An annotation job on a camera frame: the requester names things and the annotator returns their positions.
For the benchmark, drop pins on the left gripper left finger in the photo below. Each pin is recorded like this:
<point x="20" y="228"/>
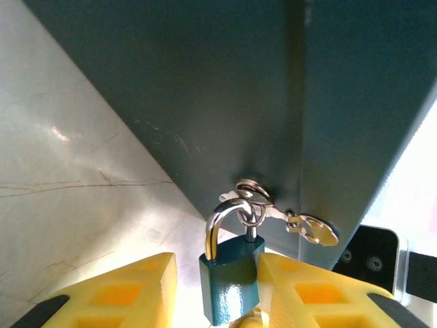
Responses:
<point x="112" y="300"/>

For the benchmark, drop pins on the teal padlock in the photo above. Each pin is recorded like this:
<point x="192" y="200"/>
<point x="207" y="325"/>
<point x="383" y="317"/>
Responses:
<point x="228" y="283"/>

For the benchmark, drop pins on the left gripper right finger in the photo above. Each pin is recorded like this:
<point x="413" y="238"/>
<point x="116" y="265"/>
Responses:
<point x="317" y="300"/>

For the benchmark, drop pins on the starry night tin box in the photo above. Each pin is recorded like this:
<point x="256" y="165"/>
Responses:
<point x="205" y="85"/>

